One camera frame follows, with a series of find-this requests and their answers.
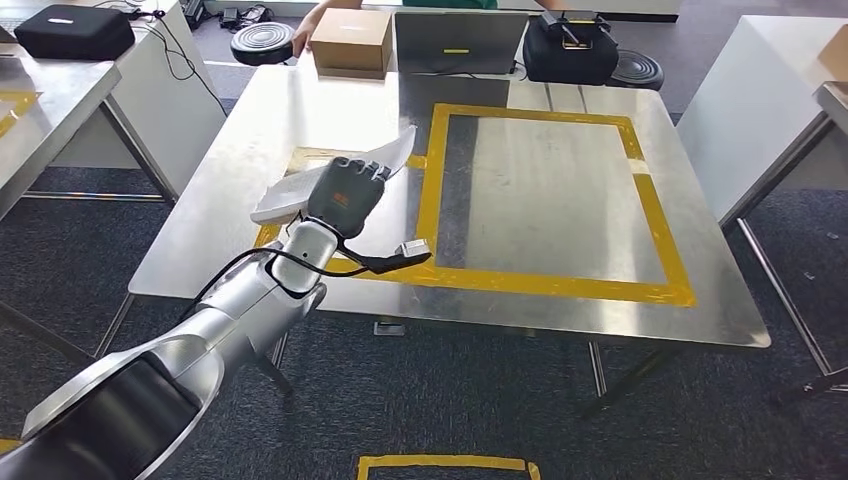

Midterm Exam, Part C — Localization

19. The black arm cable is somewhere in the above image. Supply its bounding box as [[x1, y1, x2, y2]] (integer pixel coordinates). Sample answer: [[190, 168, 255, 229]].
[[178, 245, 369, 321]]

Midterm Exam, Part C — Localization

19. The yellow tape rectangle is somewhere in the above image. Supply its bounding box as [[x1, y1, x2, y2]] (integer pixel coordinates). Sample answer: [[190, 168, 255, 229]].
[[254, 102, 697, 309], [0, 91, 41, 139]]

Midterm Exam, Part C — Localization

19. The stainless steel workbench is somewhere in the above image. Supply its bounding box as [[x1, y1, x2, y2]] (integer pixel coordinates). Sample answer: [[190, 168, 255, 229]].
[[127, 64, 773, 419]]

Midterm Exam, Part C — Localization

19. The grey laptop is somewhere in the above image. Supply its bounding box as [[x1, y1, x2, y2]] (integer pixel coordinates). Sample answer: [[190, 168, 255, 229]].
[[394, 9, 529, 75]]

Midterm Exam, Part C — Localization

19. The person's hand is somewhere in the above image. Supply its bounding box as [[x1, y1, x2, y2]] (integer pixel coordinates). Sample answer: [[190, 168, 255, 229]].
[[291, 11, 327, 58]]

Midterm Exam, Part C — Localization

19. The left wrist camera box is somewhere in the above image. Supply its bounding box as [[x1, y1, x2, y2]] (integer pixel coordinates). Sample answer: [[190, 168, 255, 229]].
[[336, 237, 433, 276]]

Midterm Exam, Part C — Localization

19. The black yellow-trim device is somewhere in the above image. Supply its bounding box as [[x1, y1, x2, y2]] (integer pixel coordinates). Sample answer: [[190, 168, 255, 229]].
[[537, 9, 611, 51]]

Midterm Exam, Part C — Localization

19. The black charger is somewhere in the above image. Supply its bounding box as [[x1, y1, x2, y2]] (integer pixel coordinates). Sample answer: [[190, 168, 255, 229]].
[[219, 5, 272, 30]]

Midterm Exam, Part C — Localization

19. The white curved panel part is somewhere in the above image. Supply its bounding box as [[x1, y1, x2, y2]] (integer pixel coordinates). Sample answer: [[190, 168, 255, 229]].
[[250, 124, 419, 227]]

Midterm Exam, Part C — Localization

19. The black hard case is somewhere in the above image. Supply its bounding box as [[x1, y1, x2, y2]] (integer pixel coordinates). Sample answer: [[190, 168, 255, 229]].
[[14, 5, 137, 62]]

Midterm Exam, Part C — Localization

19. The black round stool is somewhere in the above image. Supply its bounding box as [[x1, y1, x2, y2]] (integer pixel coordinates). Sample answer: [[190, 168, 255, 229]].
[[230, 21, 301, 66], [606, 49, 665, 92]]

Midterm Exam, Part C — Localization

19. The steel frame table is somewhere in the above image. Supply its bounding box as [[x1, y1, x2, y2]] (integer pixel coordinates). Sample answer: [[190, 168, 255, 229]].
[[0, 56, 180, 366], [722, 80, 848, 407]]

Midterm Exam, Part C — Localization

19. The black bag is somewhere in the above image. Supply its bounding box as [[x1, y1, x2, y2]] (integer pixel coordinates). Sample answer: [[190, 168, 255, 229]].
[[523, 11, 619, 86]]

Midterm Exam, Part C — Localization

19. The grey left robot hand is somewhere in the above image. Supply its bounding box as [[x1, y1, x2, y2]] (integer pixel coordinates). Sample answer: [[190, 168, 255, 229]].
[[305, 156, 393, 240]]

